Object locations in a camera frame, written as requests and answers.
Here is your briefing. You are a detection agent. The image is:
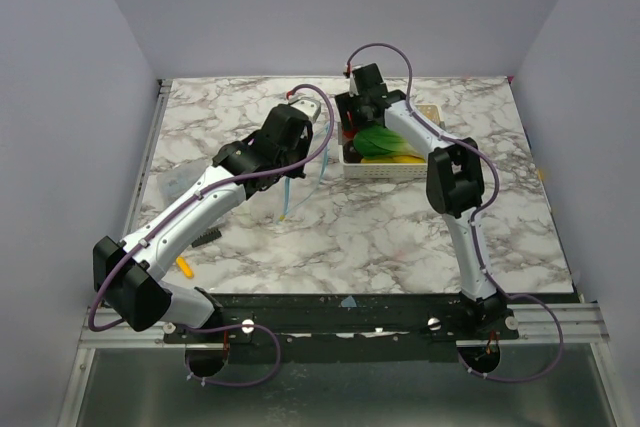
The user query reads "black comb-like part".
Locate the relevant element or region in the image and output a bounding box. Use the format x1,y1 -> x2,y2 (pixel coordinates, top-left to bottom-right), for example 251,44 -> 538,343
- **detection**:
191,227 -> 221,248

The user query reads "white perforated plastic basket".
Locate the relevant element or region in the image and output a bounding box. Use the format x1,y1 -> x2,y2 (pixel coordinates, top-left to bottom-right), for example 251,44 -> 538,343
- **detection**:
338,124 -> 427,179

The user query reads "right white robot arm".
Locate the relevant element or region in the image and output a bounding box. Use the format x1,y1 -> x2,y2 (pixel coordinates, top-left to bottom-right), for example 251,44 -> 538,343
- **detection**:
335,63 -> 507,339

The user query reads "green toy bok choy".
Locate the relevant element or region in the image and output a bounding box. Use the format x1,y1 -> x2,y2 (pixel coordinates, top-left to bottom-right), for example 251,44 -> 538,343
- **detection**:
352,125 -> 421,158

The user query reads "yellow toy star fruit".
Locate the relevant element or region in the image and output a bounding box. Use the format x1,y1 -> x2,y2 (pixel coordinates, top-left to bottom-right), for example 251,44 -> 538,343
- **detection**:
360,155 -> 425,164

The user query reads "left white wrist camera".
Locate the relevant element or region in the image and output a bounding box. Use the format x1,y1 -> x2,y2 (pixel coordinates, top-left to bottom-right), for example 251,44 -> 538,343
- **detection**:
287,93 -> 322,124

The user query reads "aluminium frame rail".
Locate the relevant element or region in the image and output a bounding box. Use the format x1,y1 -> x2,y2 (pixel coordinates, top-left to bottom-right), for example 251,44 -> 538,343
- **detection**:
118,78 -> 173,240

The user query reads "clear zip top bag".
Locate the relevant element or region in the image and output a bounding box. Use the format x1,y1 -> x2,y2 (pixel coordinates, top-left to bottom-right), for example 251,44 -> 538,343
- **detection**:
273,119 -> 335,223

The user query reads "yellow marker pen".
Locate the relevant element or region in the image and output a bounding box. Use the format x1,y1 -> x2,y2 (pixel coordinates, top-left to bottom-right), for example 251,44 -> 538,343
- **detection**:
176,257 -> 194,279

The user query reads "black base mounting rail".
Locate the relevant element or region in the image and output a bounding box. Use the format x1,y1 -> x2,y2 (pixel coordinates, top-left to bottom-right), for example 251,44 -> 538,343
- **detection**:
164,294 -> 519,364

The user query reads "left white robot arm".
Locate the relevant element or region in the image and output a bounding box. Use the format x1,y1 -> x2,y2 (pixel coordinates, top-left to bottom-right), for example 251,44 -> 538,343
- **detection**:
92,101 -> 319,342

